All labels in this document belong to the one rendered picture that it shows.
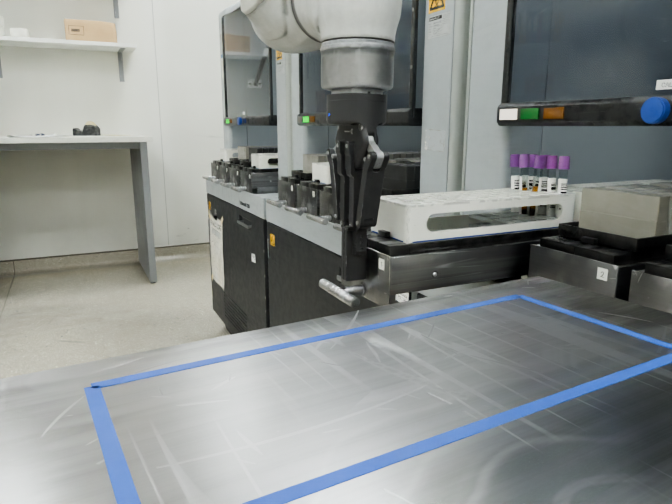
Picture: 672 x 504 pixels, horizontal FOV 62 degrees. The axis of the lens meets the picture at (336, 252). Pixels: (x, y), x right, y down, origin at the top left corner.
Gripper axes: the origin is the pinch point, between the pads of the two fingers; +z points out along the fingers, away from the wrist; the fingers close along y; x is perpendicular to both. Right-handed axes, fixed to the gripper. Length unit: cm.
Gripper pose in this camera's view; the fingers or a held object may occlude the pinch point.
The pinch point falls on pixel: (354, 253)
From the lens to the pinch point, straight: 73.1
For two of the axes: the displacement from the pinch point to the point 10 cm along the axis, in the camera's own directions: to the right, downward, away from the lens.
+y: -4.3, -2.0, 8.8
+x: -9.0, 0.8, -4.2
